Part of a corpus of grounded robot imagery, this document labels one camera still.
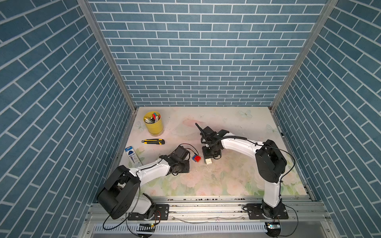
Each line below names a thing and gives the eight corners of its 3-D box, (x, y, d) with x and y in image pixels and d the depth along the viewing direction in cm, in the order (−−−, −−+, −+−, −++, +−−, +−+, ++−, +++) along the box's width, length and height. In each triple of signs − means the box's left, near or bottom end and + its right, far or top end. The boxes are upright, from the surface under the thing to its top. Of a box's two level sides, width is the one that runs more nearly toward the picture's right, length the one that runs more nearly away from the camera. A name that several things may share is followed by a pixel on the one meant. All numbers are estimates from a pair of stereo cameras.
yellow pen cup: (146, 136, 105) (141, 124, 94) (150, 123, 112) (145, 111, 102) (162, 136, 105) (159, 124, 94) (165, 123, 112) (162, 111, 102)
